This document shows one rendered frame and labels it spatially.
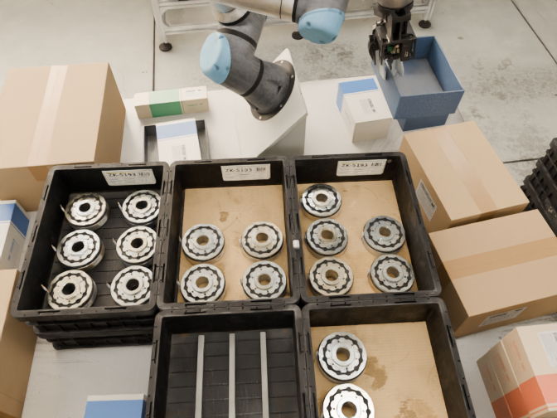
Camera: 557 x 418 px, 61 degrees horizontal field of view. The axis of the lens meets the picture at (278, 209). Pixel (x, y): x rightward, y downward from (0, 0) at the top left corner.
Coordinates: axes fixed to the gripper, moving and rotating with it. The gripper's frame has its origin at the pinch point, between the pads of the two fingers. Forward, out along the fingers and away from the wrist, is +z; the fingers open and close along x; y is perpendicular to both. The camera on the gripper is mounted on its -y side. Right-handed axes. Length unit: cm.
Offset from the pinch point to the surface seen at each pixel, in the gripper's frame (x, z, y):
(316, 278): -24, 23, 38
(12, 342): -94, 18, 43
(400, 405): -12, 27, 67
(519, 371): 13, 27, 64
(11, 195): -104, 19, 0
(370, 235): -9.7, 24.9, 28.0
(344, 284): -18, 24, 40
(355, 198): -10.4, 27.7, 14.9
